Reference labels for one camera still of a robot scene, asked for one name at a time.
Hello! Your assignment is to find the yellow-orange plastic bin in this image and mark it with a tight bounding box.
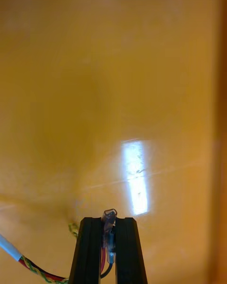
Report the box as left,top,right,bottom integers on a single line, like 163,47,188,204
0,0,227,284

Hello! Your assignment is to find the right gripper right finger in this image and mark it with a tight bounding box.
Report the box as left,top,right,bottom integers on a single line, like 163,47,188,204
114,217,148,284

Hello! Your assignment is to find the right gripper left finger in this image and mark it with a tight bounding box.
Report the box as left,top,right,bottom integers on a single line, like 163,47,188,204
68,217,104,284

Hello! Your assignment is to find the red black green-yellow wire harness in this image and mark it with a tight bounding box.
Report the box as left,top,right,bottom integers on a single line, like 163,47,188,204
0,208,118,284

